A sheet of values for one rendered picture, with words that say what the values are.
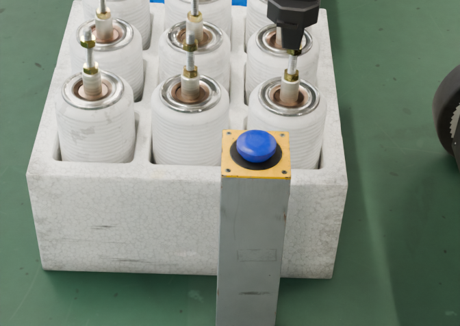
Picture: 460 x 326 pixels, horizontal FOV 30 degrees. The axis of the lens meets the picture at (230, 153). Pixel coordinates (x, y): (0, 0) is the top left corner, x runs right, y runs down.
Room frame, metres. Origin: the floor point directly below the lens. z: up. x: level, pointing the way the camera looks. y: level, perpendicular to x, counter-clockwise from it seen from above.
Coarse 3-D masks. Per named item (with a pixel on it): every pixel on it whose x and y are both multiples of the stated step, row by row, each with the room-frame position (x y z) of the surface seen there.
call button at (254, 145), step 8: (240, 136) 0.65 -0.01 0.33; (248, 136) 0.65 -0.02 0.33; (256, 136) 0.65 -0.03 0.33; (264, 136) 0.65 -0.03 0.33; (272, 136) 0.66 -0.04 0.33; (240, 144) 0.64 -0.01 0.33; (248, 144) 0.64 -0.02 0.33; (256, 144) 0.64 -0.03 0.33; (264, 144) 0.64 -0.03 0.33; (272, 144) 0.64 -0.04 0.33; (240, 152) 0.64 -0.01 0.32; (248, 152) 0.63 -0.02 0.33; (256, 152) 0.63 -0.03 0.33; (264, 152) 0.63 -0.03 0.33; (272, 152) 0.64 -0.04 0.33; (248, 160) 0.63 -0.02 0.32; (256, 160) 0.63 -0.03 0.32; (264, 160) 0.63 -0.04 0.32
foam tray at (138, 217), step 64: (64, 64) 0.96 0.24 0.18; (320, 64) 0.99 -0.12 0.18; (64, 192) 0.74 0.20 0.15; (128, 192) 0.74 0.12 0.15; (192, 192) 0.74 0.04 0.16; (320, 192) 0.74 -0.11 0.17; (64, 256) 0.74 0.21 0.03; (128, 256) 0.74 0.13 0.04; (192, 256) 0.74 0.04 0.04; (320, 256) 0.74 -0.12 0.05
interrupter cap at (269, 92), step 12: (264, 84) 0.84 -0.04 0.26; (276, 84) 0.84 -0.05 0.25; (300, 84) 0.84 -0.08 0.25; (312, 84) 0.84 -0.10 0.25; (264, 96) 0.82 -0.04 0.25; (276, 96) 0.82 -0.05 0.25; (300, 96) 0.82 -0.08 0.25; (312, 96) 0.82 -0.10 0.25; (276, 108) 0.79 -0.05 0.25; (288, 108) 0.79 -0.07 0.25; (300, 108) 0.80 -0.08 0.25; (312, 108) 0.80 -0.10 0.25
